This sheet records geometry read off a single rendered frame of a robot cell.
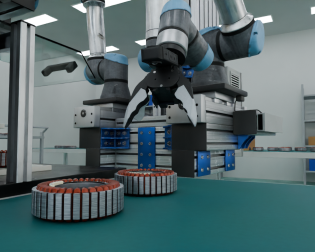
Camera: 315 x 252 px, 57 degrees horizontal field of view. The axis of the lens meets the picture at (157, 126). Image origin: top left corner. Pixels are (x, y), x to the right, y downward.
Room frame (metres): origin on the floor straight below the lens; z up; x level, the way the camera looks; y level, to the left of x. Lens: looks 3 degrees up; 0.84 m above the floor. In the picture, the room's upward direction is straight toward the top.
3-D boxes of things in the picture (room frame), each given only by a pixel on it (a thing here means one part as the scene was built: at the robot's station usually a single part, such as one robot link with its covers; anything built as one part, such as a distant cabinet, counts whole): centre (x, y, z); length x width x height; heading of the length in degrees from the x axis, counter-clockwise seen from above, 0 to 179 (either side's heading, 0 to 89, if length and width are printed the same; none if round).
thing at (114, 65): (1.40, 0.21, 1.20); 0.13 x 0.12 x 0.14; 46
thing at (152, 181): (0.53, 0.02, 0.77); 0.11 x 0.11 x 0.04
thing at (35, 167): (0.69, 0.36, 0.78); 0.15 x 0.15 x 0.01; 62
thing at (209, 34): (1.10, -0.20, 1.20); 0.13 x 0.12 x 0.14; 51
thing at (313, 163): (5.88, -3.21, 0.39); 0.42 x 0.28 x 0.21; 153
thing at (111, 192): (0.37, 0.10, 0.77); 0.11 x 0.11 x 0.04
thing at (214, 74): (1.11, -0.20, 1.09); 0.15 x 0.15 x 0.10
